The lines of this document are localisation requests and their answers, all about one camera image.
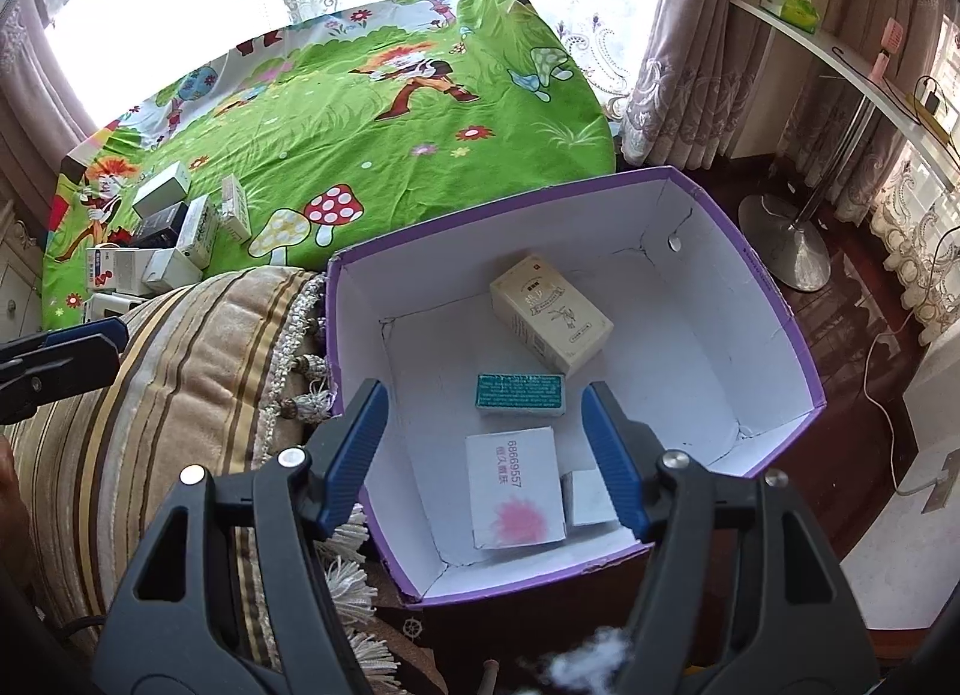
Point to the plain pink curtain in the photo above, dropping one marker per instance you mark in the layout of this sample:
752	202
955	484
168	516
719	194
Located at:
37	102

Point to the grey-white box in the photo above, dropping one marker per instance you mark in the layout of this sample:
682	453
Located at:
161	191

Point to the small grey box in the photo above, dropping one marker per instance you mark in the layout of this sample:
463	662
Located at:
585	500

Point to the cream lace curtain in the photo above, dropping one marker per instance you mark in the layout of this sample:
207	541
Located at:
919	252

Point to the patterned mauve curtain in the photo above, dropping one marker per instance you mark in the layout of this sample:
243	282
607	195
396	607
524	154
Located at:
690	50

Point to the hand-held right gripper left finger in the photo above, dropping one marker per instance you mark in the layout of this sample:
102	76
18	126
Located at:
360	447

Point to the silver-white box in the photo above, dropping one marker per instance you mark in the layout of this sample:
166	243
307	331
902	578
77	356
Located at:
169	271

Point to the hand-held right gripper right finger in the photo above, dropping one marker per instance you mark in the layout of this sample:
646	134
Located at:
611	459

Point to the dark printed cloth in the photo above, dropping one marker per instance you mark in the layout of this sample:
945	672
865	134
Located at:
465	635

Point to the white box with pink print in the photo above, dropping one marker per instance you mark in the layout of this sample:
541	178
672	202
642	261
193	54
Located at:
510	492

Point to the white box with red print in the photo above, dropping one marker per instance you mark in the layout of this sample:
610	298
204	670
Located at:
105	271

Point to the mauve window curtain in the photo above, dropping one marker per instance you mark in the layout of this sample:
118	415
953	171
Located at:
847	102

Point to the small colourful packet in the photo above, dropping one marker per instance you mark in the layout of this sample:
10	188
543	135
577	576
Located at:
199	234

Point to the green tissue pack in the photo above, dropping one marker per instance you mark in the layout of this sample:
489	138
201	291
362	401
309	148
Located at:
787	5

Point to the green cartoon printed cloth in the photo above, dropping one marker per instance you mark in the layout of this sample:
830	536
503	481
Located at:
337	140

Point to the white box with black text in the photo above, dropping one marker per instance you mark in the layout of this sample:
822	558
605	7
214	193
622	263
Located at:
236	211

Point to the white fluff tuft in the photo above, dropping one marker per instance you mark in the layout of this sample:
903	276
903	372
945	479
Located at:
592	654

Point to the long plain white box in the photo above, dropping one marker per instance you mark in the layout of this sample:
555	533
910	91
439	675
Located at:
112	306

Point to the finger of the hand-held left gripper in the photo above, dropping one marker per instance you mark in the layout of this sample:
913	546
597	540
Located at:
60	374
82	332

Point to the dark navy box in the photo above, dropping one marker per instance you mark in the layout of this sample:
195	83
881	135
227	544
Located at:
161	226

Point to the small teal box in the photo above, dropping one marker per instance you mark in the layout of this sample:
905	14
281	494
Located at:
517	389

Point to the purple cardboard box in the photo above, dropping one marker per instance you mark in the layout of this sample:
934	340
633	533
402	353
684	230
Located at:
675	365

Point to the cream medicine box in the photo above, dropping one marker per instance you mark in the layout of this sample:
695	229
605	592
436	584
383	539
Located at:
547	320

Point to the pink plastic item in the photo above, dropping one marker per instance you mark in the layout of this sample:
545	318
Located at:
889	46

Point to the black charger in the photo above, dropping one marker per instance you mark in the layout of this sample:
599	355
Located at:
931	96

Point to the yellow flat item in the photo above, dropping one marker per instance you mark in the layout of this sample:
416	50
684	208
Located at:
934	119

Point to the striped fringed cushion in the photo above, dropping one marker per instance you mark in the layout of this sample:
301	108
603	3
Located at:
187	380

